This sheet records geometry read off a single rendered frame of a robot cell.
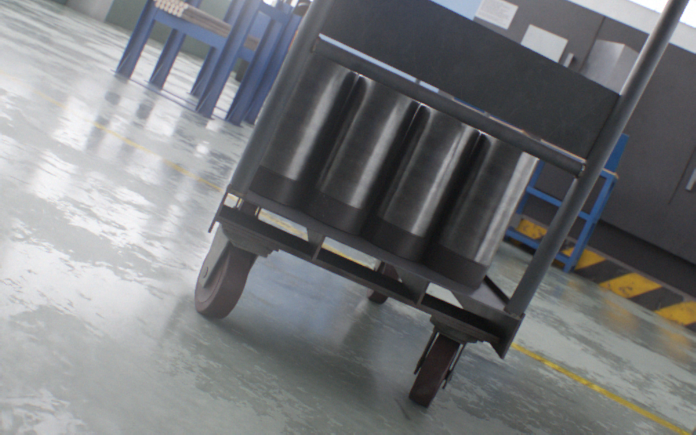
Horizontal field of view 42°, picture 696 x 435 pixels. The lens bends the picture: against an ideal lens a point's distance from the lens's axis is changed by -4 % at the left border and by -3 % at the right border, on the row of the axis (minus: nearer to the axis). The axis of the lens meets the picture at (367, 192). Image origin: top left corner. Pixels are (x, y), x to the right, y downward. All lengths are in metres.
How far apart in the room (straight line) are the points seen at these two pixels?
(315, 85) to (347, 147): 0.13
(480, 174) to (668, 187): 6.19
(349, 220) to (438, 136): 0.22
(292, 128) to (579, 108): 0.51
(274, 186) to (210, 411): 0.50
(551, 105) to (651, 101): 6.41
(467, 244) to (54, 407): 0.87
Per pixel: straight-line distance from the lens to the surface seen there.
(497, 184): 1.73
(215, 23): 6.36
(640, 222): 7.86
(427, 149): 1.70
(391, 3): 1.53
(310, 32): 1.52
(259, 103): 6.99
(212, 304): 1.71
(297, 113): 1.67
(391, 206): 1.71
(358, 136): 1.68
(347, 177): 1.68
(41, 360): 1.28
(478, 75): 1.56
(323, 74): 1.67
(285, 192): 1.69
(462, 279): 1.74
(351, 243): 1.61
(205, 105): 5.92
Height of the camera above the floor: 0.48
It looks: 5 degrees down
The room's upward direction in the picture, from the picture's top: 25 degrees clockwise
